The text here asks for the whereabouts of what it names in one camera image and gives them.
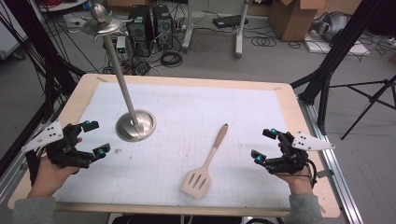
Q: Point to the cardboard box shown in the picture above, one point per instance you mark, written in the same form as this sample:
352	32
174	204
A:
292	18

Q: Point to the beige slotted spatula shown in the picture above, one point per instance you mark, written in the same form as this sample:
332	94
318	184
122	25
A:
196	182

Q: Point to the aluminium rail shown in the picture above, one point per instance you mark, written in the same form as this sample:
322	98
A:
339	186

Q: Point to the person's left hand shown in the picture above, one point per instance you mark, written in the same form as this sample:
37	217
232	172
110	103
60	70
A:
49	179

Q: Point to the flat black box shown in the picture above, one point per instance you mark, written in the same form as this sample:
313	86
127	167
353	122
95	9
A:
229	21

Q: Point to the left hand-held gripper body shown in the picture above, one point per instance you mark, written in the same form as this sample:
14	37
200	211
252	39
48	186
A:
67	149

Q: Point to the white stand leg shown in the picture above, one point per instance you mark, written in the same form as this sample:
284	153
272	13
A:
188	34
239	37

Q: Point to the grey rounded appliance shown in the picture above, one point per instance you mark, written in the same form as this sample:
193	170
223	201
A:
333	25

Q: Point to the small white device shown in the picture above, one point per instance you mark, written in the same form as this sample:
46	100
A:
121	44

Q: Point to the black tripod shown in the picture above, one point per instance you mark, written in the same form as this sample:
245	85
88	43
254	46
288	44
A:
372	99

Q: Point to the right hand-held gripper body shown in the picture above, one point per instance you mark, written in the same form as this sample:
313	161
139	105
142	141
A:
292	158

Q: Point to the black truss frame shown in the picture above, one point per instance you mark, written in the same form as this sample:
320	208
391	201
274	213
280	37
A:
49	62
339	46

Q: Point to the person's right hand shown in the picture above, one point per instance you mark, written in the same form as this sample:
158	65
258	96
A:
300	184

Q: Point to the white grid mat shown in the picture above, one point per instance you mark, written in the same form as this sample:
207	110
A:
186	109

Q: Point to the white flat board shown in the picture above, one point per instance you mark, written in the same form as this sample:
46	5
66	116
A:
358	48

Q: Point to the black computer tower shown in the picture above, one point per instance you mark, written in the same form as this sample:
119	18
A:
162	28
139	31

